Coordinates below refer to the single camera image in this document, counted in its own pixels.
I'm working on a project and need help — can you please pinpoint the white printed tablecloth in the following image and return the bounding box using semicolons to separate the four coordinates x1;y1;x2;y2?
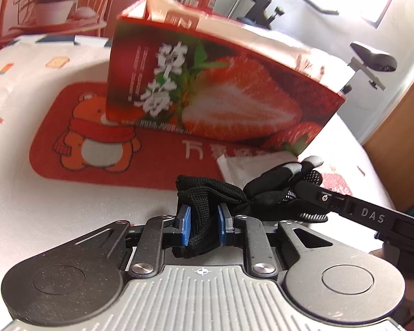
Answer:
0;34;396;283

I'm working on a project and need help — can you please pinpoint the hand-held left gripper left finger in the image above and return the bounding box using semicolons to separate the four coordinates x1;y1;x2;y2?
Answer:
31;204;193;278

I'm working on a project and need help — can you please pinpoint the red strawberry print cardboard box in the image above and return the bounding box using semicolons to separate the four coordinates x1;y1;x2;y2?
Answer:
105;0;347;156

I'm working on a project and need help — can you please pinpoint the white flat packet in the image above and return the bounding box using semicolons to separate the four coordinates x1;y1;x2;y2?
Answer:
217;153;299;185

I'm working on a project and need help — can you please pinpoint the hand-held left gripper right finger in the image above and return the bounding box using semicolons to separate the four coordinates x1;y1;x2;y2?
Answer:
218;203;363;279

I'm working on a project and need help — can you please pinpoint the red bear print mat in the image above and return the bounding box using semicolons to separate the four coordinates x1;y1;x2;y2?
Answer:
29;82;297;191

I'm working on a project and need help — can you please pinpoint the black glove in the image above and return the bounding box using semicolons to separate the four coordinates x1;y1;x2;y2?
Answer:
174;155;329;258

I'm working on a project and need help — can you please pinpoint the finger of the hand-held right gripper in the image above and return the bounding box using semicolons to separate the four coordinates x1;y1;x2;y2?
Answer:
293;180;352;216

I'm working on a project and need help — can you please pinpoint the black exercise bike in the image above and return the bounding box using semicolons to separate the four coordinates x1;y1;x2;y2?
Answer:
228;0;398;94

